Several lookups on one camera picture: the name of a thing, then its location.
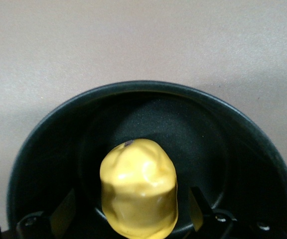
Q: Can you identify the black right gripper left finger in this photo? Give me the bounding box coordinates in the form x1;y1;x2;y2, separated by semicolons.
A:
0;188;77;239

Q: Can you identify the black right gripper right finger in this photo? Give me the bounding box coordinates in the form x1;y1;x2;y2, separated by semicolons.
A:
183;186;284;239

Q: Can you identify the yellow potato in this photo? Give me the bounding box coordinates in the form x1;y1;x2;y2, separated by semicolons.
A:
100;138;179;239

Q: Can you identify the dark pot with blue handle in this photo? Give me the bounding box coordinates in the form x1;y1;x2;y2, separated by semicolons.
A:
6;80;287;239

